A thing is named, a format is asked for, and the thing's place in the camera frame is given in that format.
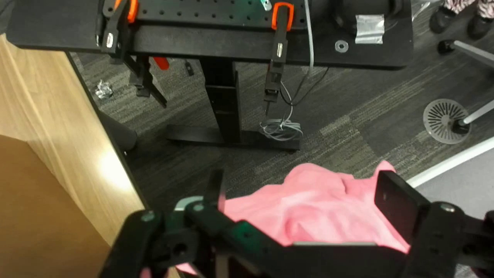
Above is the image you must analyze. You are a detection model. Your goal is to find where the grey chair front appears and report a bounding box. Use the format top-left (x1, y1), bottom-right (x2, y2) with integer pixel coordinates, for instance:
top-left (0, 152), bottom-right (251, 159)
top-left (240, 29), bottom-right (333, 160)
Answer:
top-left (407, 137), bottom-right (494, 217)

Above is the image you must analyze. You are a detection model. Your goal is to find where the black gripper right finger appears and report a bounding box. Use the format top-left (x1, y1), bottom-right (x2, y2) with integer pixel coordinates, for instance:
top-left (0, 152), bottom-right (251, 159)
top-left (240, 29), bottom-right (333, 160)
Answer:
top-left (373, 169), bottom-right (463, 251)

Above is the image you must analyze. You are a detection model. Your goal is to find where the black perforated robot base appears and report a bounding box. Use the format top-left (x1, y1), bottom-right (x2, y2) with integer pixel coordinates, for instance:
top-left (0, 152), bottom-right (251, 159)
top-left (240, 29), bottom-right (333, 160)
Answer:
top-left (6, 0), bottom-right (413, 151)

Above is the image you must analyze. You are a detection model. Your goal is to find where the orange black clamp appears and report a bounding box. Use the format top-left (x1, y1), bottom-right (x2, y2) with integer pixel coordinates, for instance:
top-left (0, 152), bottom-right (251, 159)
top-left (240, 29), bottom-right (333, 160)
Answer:
top-left (264, 0), bottom-right (295, 103)
top-left (100, 0), bottom-right (139, 57)

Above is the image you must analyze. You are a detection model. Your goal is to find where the pink t-shirt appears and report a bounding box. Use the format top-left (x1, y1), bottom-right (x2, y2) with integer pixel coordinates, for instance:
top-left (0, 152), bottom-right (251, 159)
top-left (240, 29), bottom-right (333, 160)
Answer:
top-left (174, 159), bottom-right (412, 276)

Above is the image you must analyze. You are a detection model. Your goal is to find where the lower orange black clamp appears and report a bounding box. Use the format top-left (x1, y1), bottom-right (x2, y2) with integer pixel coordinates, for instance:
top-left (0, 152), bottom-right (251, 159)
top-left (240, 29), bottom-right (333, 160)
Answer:
top-left (264, 0), bottom-right (295, 103)

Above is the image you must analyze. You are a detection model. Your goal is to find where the brown cardboard box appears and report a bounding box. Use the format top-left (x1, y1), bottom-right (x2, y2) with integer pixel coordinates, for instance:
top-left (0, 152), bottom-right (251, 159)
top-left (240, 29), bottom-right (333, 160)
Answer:
top-left (0, 135), bottom-right (108, 278)

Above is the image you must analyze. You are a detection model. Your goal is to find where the upper orange black clamp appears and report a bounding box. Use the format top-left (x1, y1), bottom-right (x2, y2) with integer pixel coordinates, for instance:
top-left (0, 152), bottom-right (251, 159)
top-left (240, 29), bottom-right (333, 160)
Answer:
top-left (100, 0), bottom-right (139, 57)

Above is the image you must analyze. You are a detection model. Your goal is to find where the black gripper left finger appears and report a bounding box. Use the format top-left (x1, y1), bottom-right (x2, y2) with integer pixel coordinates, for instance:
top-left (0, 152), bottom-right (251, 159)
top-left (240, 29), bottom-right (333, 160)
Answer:
top-left (174, 169), bottom-right (242, 242)

